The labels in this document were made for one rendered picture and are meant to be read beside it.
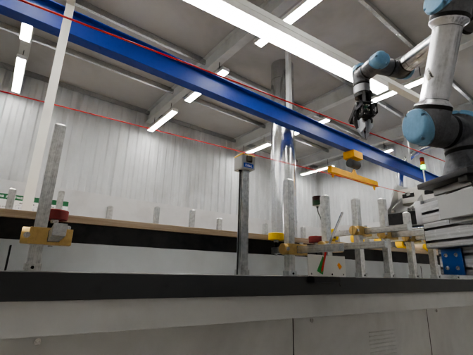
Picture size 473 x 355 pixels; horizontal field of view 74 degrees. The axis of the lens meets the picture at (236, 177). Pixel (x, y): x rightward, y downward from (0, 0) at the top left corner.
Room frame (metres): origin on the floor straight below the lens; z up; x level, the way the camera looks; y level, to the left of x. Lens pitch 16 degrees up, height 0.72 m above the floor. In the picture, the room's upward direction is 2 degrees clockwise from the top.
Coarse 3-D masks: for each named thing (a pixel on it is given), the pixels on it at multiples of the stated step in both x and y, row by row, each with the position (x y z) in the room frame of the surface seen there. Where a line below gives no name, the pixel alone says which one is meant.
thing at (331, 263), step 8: (312, 256) 1.54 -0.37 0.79; (320, 256) 1.57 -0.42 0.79; (328, 256) 1.60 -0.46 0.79; (336, 256) 1.63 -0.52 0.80; (344, 256) 1.66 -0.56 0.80; (312, 264) 1.54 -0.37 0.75; (328, 264) 1.60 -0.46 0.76; (336, 264) 1.63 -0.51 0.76; (344, 264) 1.66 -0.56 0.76; (312, 272) 1.54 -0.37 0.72; (328, 272) 1.60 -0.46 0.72; (336, 272) 1.63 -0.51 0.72; (344, 272) 1.66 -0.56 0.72
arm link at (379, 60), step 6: (378, 54) 1.15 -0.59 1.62; (384, 54) 1.15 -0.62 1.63; (372, 60) 1.17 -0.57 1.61; (378, 60) 1.15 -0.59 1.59; (384, 60) 1.15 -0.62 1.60; (390, 60) 1.18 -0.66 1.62; (366, 66) 1.21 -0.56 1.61; (372, 66) 1.18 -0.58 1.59; (378, 66) 1.17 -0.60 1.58; (384, 66) 1.17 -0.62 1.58; (390, 66) 1.19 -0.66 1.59; (366, 72) 1.23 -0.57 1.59; (372, 72) 1.21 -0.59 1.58; (378, 72) 1.21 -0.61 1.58; (384, 72) 1.21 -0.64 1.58; (390, 72) 1.21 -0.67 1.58
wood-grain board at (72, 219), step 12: (0, 216) 1.08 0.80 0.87; (12, 216) 1.09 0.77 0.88; (24, 216) 1.11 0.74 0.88; (72, 216) 1.19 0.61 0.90; (84, 216) 1.21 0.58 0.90; (144, 228) 1.33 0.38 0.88; (156, 228) 1.36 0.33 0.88; (168, 228) 1.39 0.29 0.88; (180, 228) 1.42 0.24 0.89; (192, 228) 1.45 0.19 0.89; (204, 228) 1.48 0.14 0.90; (300, 240) 1.79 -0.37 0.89; (420, 252) 2.42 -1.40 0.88
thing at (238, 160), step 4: (236, 156) 1.36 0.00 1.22; (240, 156) 1.33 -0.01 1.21; (244, 156) 1.32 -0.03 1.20; (236, 160) 1.35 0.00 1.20; (240, 160) 1.33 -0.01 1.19; (244, 160) 1.32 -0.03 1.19; (236, 164) 1.35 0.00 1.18; (240, 164) 1.33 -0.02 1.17; (236, 168) 1.35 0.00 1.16; (240, 168) 1.33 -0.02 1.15; (244, 168) 1.33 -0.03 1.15; (248, 168) 1.34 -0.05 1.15; (252, 168) 1.35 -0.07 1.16
